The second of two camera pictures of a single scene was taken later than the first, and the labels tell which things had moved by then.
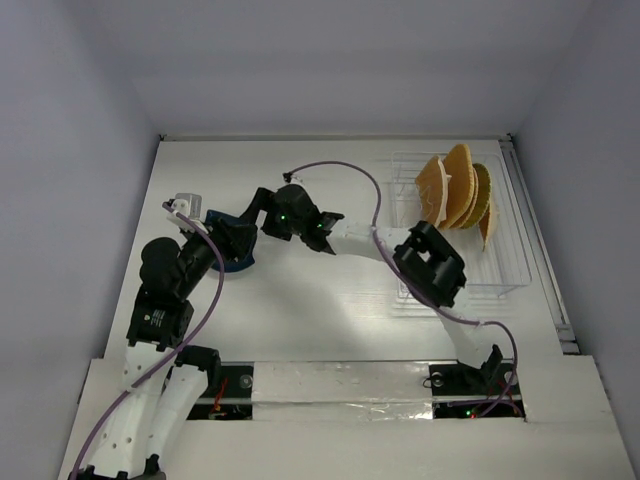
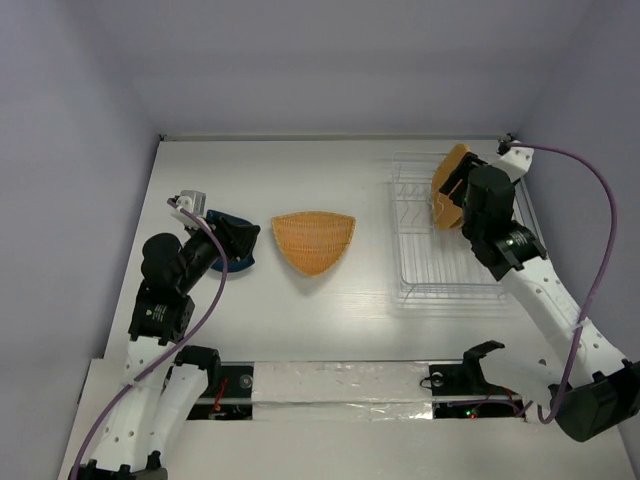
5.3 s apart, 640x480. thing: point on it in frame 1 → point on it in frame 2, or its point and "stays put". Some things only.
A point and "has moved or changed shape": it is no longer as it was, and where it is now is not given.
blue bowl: x=235 y=265 stays put
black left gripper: x=232 y=237 stays put
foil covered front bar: x=341 y=391 stays put
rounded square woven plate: x=460 y=187 stays put
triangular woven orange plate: x=432 y=191 has moved or changed shape
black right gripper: x=262 y=206 → x=460 y=174
